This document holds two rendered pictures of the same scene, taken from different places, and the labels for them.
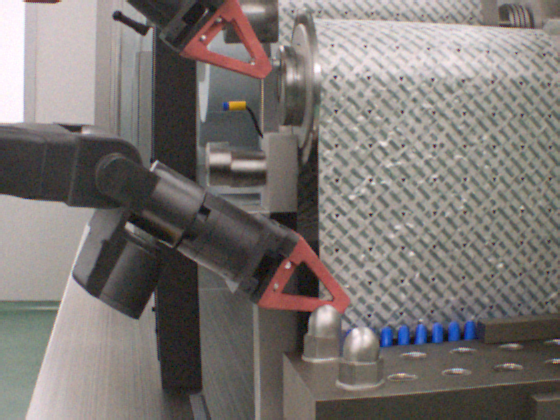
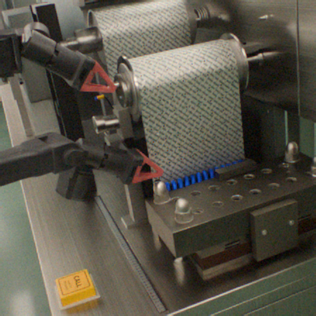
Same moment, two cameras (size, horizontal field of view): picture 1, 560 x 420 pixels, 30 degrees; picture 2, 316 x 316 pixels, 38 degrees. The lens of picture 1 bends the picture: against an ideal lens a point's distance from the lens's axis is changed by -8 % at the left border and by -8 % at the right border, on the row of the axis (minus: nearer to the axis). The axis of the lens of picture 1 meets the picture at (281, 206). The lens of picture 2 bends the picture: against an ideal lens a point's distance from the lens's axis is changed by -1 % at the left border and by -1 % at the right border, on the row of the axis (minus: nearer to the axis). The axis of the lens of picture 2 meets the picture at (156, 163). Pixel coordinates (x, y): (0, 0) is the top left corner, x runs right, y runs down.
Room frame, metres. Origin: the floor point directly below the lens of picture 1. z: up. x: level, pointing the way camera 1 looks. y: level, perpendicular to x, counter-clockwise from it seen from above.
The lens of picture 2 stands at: (0.02, 0.10, 1.50)
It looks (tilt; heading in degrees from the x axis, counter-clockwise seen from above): 24 degrees down; 351
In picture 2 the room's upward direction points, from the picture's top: 9 degrees counter-clockwise
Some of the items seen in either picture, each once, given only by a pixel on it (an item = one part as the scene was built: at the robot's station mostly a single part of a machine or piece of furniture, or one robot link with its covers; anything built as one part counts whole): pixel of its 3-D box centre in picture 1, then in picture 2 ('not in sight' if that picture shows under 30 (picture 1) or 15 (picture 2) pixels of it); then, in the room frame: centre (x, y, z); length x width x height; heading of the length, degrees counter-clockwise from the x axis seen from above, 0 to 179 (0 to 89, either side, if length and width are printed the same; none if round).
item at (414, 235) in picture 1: (448, 251); (197, 144); (0.95, -0.15, 1.10); 0.23 x 0.01 x 0.18; 98
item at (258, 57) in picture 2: not in sight; (245, 61); (1.04, -0.31, 1.25); 0.07 x 0.04 x 0.04; 98
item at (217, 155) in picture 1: (217, 163); (99, 123); (1.02, 0.06, 1.18); 0.04 x 0.02 x 0.04; 8
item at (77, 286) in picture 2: not in sight; (75, 287); (0.81, 0.18, 0.91); 0.07 x 0.07 x 0.02; 8
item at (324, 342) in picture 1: (325, 331); (160, 191); (0.87, -0.03, 1.05); 0.04 x 0.04 x 0.04
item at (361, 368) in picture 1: (361, 356); (183, 209); (0.77, -0.06, 1.05); 0.04 x 0.04 x 0.04
